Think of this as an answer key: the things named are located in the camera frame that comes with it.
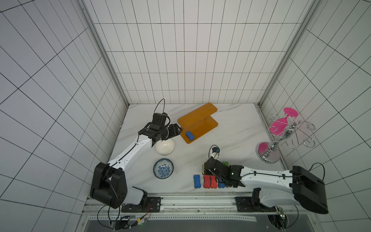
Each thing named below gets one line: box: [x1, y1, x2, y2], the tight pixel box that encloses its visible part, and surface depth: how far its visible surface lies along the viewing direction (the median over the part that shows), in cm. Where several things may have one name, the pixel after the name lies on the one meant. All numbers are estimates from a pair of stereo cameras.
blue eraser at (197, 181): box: [193, 174, 201, 189], surface depth 82 cm
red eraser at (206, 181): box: [203, 174, 211, 189], surface depth 81 cm
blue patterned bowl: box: [153, 158, 174, 180], surface depth 85 cm
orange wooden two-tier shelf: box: [177, 102, 219, 145], surface depth 100 cm
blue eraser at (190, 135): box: [185, 130, 195, 141], surface depth 100 cm
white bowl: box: [155, 138, 175, 156], surface depth 92 cm
